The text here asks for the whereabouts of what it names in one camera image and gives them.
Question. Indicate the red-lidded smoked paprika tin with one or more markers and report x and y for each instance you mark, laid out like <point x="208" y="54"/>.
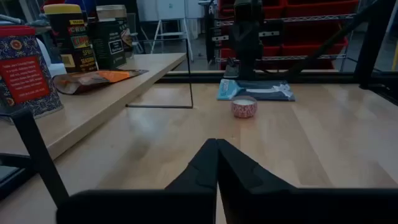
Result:
<point x="25" y="77"/>

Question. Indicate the orange and brown spice pouch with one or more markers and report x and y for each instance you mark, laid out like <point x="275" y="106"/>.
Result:
<point x="93" y="79"/>

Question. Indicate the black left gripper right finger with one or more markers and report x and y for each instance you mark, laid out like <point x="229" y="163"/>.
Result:
<point x="248" y="202"/>

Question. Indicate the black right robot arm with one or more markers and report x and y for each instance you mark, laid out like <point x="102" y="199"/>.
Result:
<point x="247" y="37"/>

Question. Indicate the tan-lidded cardboard seasoning canister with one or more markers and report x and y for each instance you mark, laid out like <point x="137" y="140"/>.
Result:
<point x="112" y="12"/>

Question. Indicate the dark green black pepper tin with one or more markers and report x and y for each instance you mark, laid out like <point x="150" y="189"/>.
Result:
<point x="107" y="46"/>

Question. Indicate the red patterned candle tin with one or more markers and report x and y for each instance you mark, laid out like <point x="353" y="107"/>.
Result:
<point x="244" y="109"/>

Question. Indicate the white cabinet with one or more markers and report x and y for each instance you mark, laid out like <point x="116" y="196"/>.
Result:
<point x="171" y="9"/>

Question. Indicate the black table frame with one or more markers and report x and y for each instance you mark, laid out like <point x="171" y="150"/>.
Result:
<point x="326" y="77"/>

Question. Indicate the white step stool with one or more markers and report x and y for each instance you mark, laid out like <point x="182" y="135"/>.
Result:
<point x="172" y="33"/>

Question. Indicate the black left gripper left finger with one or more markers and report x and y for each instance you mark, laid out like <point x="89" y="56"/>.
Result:
<point x="192" y="205"/>

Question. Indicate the yellow-lidded crunchy onion shaker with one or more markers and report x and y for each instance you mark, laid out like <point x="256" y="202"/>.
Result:
<point x="74" y="40"/>

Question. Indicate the wooden shelf with black frame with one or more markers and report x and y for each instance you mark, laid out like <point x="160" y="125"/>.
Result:
<point x="93" y="105"/>

